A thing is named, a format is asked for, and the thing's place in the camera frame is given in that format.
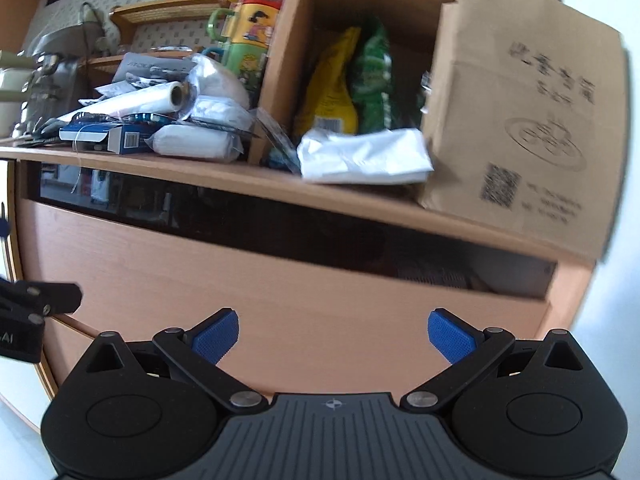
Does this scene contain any blue white small box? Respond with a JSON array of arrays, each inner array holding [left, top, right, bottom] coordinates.
[[58, 122, 156, 155]]

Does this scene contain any white plastic bag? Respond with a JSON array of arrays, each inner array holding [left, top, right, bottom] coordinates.
[[296, 128, 434, 185]]

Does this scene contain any white wrapped packet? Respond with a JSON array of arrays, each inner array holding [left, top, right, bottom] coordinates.
[[145, 124, 244, 162]]

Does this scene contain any white tissue pack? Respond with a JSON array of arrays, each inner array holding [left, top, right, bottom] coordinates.
[[188, 96, 254, 131]]

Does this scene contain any brown cardboard box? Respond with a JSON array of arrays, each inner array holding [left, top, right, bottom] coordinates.
[[419, 0, 628, 259]]

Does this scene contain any plastic wrap roll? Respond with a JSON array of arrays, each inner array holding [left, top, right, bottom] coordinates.
[[58, 81, 191, 122]]

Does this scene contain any green snack bag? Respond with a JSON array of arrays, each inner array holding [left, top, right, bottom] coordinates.
[[349, 20, 396, 134]]

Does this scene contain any wooden shelf cabinet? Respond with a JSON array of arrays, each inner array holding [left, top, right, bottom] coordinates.
[[1, 0, 596, 280]]

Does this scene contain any yellow snack bag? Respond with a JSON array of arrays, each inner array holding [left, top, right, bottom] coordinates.
[[293, 27, 360, 138]]

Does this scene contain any green cartoon mug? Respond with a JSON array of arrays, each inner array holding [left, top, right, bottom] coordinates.
[[202, 42, 267, 93]]

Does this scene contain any yellow cartoon mug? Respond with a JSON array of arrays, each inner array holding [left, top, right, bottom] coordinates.
[[207, 3, 280, 48]]

